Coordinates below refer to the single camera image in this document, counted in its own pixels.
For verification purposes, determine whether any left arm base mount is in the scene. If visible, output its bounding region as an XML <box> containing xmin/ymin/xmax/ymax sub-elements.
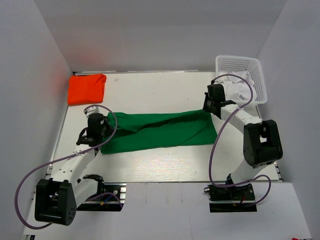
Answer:
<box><xmin>77</xmin><ymin>183</ymin><xmax>127</xmax><ymax>212</ymax></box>

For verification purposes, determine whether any white plastic basket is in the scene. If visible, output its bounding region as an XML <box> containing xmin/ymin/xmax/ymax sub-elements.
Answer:
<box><xmin>215</xmin><ymin>55</ymin><xmax>268</xmax><ymax>106</ymax></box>

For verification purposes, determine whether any folded orange t shirt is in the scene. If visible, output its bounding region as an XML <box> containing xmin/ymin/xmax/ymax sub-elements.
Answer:
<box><xmin>67</xmin><ymin>73</ymin><xmax>107</xmax><ymax>106</ymax></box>

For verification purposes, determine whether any green t shirt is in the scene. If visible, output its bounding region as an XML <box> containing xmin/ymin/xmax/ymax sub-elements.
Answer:
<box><xmin>101</xmin><ymin>109</ymin><xmax>218</xmax><ymax>155</ymax></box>

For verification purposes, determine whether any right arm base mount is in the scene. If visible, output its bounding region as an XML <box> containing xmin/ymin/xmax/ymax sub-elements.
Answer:
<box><xmin>203</xmin><ymin>184</ymin><xmax>257</xmax><ymax>213</ymax></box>

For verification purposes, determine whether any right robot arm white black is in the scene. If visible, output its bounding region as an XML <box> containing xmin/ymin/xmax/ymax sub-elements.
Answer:
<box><xmin>203</xmin><ymin>83</ymin><xmax>283</xmax><ymax>188</ymax></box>

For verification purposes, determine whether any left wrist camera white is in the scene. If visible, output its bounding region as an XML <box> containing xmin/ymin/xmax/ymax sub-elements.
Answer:
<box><xmin>83</xmin><ymin>106</ymin><xmax>100</xmax><ymax>119</ymax></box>

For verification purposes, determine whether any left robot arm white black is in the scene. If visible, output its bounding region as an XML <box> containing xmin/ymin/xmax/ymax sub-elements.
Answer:
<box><xmin>34</xmin><ymin>113</ymin><xmax>114</xmax><ymax>226</ymax></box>

